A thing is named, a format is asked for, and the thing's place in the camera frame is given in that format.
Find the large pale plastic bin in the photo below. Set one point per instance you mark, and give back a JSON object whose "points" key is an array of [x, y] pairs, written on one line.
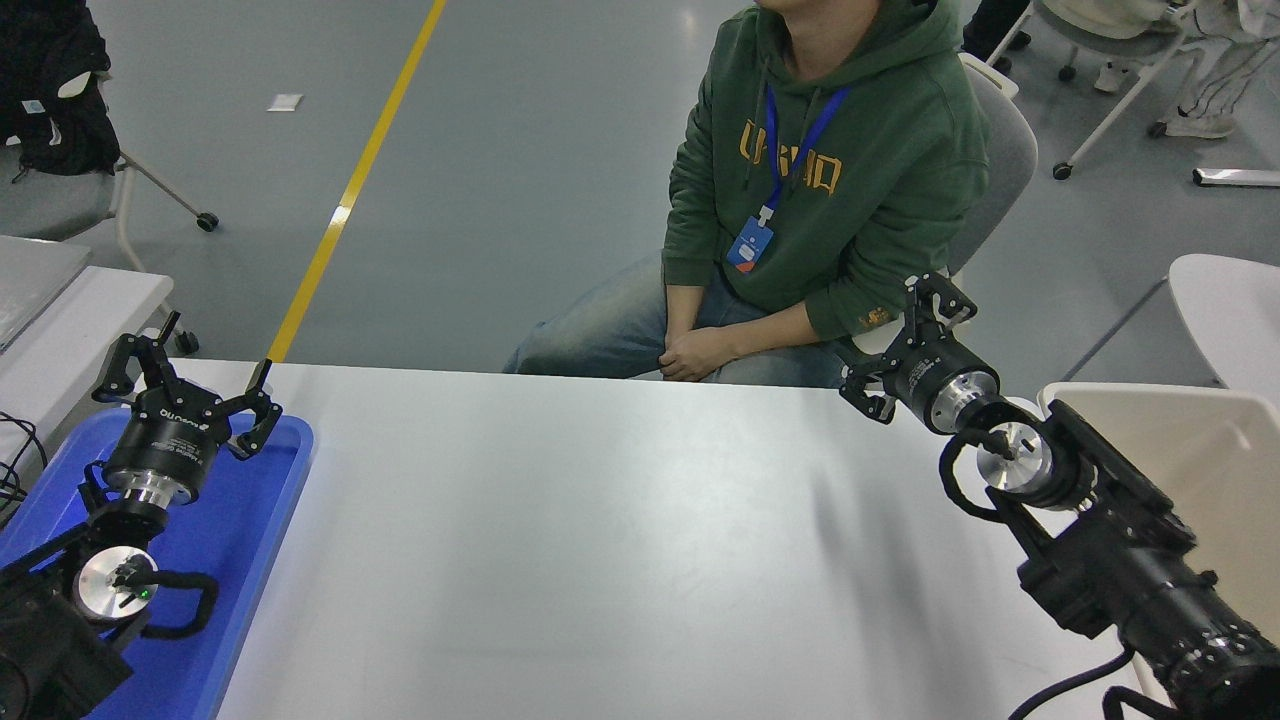
{"points": [[1200, 470]]}

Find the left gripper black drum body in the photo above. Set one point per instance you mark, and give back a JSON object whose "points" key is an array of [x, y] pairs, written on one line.
{"points": [[165, 440]]}

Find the person's left hand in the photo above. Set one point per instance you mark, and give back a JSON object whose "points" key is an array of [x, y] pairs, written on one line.
{"points": [[715, 352]]}

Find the blue id badge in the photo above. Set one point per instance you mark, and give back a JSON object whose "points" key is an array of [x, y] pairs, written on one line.
{"points": [[750, 245]]}

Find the white side table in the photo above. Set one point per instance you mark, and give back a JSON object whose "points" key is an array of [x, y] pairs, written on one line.
{"points": [[80, 340]]}

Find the person's right hand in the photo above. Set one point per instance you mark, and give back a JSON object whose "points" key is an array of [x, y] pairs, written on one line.
{"points": [[670, 362]]}

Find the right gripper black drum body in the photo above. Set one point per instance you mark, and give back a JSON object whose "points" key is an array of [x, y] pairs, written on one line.
{"points": [[925, 375]]}

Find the blue plastic tray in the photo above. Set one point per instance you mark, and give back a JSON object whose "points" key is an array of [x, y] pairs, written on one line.
{"points": [[240, 560]]}

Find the person's left forearm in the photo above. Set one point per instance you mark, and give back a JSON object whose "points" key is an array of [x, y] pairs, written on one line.
{"points": [[780, 330]]}

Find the black jacket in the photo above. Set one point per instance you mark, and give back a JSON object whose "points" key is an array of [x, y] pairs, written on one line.
{"points": [[50, 130]]}

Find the white frame rolling chair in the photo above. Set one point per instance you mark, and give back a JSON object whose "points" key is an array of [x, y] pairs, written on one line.
{"points": [[1110, 35]]}

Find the white round table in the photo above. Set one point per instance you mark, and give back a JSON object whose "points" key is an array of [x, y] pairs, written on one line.
{"points": [[1230, 310]]}

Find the white flat bar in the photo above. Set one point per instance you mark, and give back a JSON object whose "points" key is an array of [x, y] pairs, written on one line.
{"points": [[1235, 178]]}

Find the person's right forearm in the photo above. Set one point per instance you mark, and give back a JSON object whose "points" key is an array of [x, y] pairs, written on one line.
{"points": [[683, 310]]}

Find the grey flat board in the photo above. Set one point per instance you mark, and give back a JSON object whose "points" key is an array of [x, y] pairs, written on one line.
{"points": [[30, 285]]}

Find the person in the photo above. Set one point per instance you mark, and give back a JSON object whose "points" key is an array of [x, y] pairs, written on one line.
{"points": [[995, 15], [850, 170], [1215, 75]]}

